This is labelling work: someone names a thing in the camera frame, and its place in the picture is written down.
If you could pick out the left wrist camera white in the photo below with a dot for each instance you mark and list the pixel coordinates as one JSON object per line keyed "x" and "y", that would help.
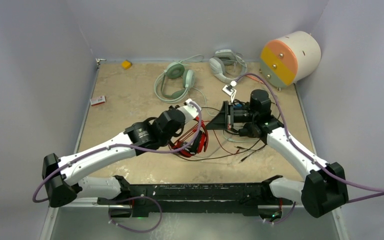
{"x": 190, "y": 110}

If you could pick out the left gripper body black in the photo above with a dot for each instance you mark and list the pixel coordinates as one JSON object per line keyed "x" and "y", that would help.
{"x": 166, "y": 138}

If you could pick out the white grey headphones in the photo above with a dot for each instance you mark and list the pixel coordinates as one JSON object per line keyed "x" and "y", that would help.
{"x": 221, "y": 60}

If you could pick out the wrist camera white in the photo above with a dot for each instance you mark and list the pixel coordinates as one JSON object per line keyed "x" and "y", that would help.
{"x": 190, "y": 110}
{"x": 230, "y": 90}

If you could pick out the round pastel drawer cabinet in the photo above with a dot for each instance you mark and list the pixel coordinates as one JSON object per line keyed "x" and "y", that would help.
{"x": 290, "y": 58}

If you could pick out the red headphones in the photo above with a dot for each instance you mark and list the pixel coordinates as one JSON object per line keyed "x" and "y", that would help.
{"x": 198, "y": 145}

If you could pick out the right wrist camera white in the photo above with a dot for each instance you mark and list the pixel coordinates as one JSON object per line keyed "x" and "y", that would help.
{"x": 230, "y": 90}

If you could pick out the black blue headphones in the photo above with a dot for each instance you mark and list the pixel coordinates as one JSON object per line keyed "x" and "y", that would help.
{"x": 253, "y": 129}

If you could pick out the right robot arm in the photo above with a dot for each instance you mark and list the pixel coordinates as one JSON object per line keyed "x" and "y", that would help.
{"x": 322, "y": 190}

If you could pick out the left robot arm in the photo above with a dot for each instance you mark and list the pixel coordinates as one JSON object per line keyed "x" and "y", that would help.
{"x": 67, "y": 178}

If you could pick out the red white small card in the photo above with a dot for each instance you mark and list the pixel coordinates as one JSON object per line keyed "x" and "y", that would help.
{"x": 98, "y": 100}

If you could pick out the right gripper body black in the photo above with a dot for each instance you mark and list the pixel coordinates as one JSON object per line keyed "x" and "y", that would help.
{"x": 243, "y": 115}

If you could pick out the yellow small block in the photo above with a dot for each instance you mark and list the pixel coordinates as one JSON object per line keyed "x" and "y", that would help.
{"x": 126, "y": 64}

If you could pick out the mint green headphones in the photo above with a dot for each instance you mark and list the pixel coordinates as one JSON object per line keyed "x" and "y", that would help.
{"x": 174, "y": 83}

